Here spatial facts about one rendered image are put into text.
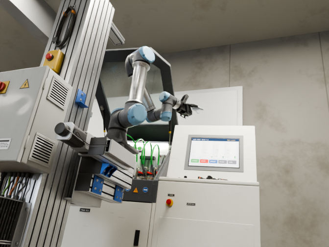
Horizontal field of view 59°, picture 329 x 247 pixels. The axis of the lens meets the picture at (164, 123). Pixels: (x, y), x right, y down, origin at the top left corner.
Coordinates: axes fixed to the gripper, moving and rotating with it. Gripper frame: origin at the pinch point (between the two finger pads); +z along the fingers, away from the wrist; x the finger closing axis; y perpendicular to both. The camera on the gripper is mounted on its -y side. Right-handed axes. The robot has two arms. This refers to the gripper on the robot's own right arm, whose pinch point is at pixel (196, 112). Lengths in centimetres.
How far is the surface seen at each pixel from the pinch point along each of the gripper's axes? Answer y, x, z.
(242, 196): 61, 15, 26
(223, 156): 20.7, -6.2, 41.4
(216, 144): 9.4, -11.4, 40.0
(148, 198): 59, -39, -10
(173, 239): 87, -25, 2
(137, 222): 75, -46, -13
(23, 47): -246, -327, -60
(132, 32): -221, -146, 38
